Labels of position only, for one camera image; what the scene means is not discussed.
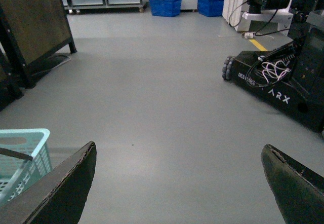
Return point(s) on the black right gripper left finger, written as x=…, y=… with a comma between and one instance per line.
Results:
x=60, y=196

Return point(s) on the black ARX robot base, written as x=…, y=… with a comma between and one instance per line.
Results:
x=290, y=77

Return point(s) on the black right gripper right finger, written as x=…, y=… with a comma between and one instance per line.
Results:
x=298, y=190

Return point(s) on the dark brown basket handle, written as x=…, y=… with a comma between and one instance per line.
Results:
x=15, y=154

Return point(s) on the blue plastic crate left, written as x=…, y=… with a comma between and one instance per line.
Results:
x=165, y=8

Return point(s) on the light teal plastic basket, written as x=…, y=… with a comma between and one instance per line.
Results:
x=18, y=175

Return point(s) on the blue plastic crate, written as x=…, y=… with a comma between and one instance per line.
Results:
x=210, y=8
x=165, y=8

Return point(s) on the white machine base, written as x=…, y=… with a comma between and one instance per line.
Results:
x=283, y=18

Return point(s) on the dark wooden display stand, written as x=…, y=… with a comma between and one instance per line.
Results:
x=32, y=31

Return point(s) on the blue plastic crate right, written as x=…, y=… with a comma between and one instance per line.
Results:
x=210, y=8

